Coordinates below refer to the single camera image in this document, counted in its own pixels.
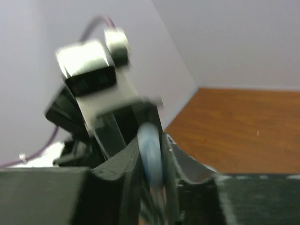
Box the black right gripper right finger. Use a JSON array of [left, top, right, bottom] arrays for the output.
[[163, 134, 300, 225]]

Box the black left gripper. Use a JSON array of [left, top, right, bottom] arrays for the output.
[[45, 85, 162, 167]]

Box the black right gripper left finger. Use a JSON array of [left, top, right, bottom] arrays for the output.
[[0, 139, 141, 225]]

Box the small clear plastic cap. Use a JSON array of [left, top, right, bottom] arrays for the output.
[[137, 122, 163, 187]]

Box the purple capped pen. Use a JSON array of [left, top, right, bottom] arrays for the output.
[[139, 181, 167, 225]]

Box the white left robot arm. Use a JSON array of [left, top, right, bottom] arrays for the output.
[[15, 85, 162, 168]]

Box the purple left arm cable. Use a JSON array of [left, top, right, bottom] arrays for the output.
[[0, 15, 115, 168]]

